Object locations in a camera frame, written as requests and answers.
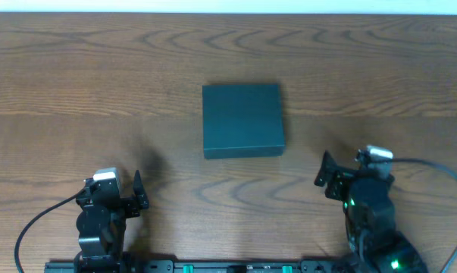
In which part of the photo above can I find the dark green gift box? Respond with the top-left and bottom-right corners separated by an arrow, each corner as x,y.
202,83 -> 286,159

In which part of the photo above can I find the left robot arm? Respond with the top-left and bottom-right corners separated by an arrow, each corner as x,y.
74,168 -> 149,272

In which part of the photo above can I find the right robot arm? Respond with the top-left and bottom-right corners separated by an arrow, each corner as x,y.
315,146 -> 428,273

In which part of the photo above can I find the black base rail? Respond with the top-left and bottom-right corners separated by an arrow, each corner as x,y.
44,259 -> 361,273

